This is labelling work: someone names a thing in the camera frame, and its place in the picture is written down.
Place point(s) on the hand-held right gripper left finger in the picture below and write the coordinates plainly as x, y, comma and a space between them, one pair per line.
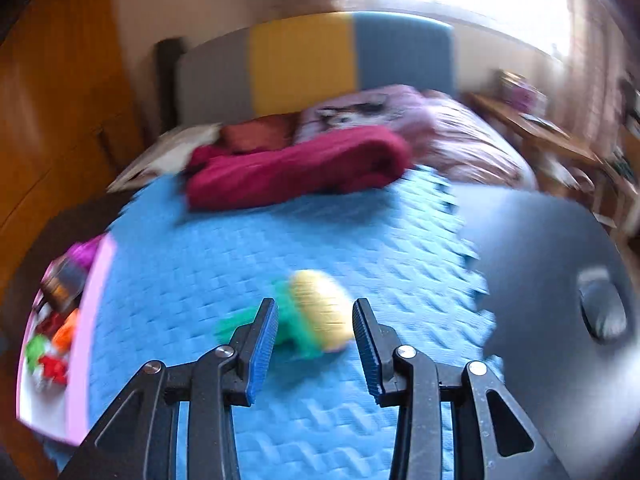
262, 355

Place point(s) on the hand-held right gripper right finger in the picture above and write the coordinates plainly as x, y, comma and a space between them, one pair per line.
367, 355

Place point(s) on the teal green plastic toy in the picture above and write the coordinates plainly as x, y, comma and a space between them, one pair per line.
292, 332

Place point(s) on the pink cardboard box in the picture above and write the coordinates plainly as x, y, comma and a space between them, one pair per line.
92, 335

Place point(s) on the small orange plastic toy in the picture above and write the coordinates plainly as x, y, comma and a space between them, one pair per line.
67, 335

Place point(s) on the purple plastic toy cup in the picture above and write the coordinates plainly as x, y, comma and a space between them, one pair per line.
82, 252

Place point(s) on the red plastic block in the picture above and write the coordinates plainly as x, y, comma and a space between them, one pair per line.
52, 367

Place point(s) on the grey cylindrical speaker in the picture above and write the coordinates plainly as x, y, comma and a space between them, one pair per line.
65, 282

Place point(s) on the green white plug toy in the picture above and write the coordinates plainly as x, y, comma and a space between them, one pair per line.
37, 352

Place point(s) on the blue foam puzzle mat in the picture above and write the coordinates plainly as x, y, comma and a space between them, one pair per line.
225, 250

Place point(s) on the maroon folded cloth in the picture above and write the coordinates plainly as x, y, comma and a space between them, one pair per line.
300, 170

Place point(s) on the dark red cushion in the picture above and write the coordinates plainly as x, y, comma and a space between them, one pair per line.
255, 135

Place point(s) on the white cloth bag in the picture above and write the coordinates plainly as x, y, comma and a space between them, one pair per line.
160, 157

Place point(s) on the pink duvet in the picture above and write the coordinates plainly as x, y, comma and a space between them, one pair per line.
470, 145

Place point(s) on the cat print pillow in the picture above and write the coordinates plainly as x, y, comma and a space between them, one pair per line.
350, 110

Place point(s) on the wooden side table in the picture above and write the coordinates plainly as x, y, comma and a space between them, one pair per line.
545, 135

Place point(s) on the black rolled yoga mat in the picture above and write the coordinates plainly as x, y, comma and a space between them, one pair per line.
169, 85

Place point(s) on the grey yellow blue headboard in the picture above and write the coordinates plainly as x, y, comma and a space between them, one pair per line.
300, 60

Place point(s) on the purple box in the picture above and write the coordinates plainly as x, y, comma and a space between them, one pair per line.
525, 92

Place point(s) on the wooden wardrobe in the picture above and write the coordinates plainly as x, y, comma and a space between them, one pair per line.
60, 110

